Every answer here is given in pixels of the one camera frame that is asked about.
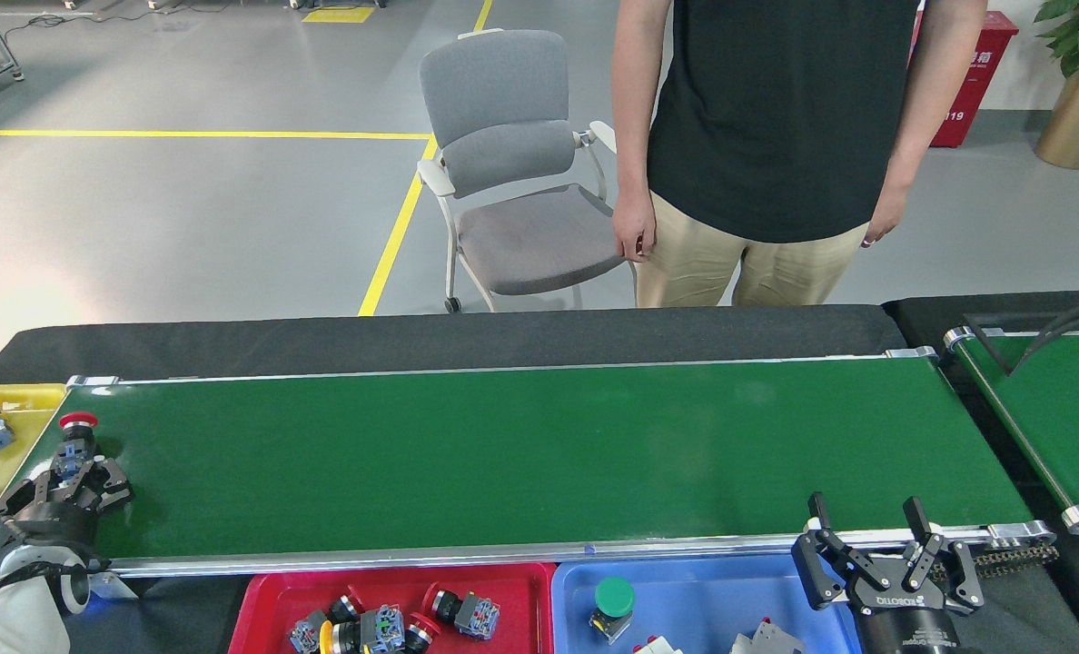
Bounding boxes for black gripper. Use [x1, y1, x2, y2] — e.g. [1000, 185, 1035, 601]
[0, 456, 134, 566]
[791, 492, 986, 654]

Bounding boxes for green cap push button switch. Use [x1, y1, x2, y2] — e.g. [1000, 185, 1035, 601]
[589, 577, 637, 646]

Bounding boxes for yellow cap push button switch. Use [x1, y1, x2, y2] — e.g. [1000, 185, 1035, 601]
[320, 607, 407, 654]

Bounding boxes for yellow plastic tray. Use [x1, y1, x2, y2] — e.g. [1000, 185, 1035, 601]
[0, 384, 68, 555]

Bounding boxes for blue plastic tray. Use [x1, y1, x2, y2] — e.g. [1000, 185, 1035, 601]
[550, 554, 863, 654]

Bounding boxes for red plastic tray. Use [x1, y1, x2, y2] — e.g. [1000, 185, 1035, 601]
[228, 563, 559, 654]

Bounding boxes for green feeder conveyor belt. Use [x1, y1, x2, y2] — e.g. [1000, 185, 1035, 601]
[944, 325, 1079, 535]

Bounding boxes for person's left hand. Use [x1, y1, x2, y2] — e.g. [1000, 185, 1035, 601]
[862, 186, 910, 249]

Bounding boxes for person's right hand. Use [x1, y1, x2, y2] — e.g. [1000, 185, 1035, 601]
[610, 191, 658, 264]

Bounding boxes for person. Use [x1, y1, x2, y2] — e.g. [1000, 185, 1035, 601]
[610, 0, 990, 310]

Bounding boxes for red fire extinguisher box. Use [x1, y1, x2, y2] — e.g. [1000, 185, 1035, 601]
[907, 11, 1020, 149]

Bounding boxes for grey office chair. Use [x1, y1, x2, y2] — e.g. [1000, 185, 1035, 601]
[415, 29, 640, 314]

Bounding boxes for black conveyor drive chain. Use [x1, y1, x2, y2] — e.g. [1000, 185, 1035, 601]
[930, 543, 1060, 582]

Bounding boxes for black cables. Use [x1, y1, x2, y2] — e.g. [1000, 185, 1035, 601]
[1012, 295, 1079, 375]

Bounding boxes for green conveyor belt silver frame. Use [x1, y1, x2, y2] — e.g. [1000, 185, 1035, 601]
[0, 347, 1058, 600]

